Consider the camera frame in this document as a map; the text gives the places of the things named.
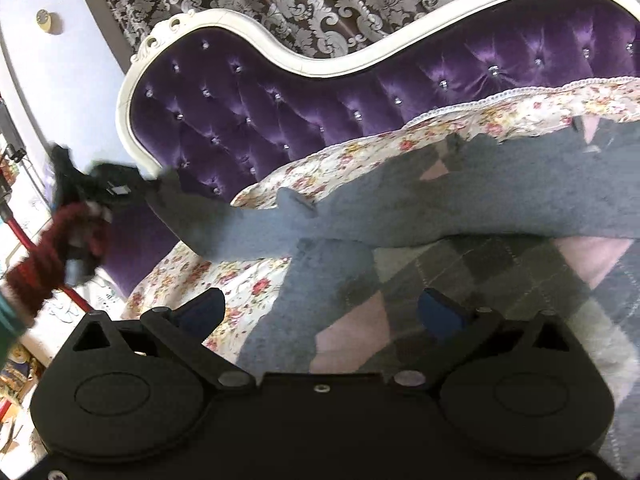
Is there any grey argyle knit sweater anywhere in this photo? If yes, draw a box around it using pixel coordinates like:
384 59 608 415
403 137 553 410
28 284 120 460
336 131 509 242
148 119 639 476

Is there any left hand red knit sleeve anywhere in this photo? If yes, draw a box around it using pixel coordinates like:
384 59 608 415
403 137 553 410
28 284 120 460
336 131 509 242
1 202 110 323

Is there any floral bedspread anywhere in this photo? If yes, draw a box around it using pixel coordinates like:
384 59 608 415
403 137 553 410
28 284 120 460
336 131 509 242
124 78 639 364

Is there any red vacuum cleaner pole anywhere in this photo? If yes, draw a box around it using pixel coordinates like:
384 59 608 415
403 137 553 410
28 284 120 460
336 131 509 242
0 94 97 313

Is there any purple tufted white-framed headboard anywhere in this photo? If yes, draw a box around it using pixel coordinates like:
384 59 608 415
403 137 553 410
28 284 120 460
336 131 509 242
115 0 640 296

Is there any round gold wall knob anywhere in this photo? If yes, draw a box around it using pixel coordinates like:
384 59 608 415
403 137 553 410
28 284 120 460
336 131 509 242
36 9 64 35

